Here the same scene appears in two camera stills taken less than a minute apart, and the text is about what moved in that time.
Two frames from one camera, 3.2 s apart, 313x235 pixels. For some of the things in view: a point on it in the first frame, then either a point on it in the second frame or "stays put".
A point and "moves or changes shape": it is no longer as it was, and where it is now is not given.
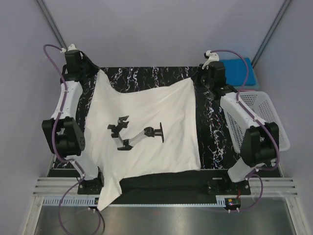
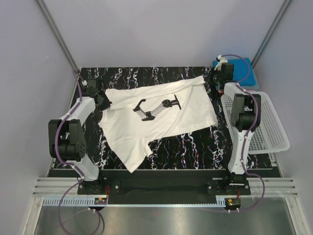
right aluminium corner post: [281, 14] stays put
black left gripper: [95, 68] to [107, 103]
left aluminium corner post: [52, 24] stays put
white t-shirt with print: [151, 130] moves or changes shape
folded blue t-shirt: [235, 72] stays put
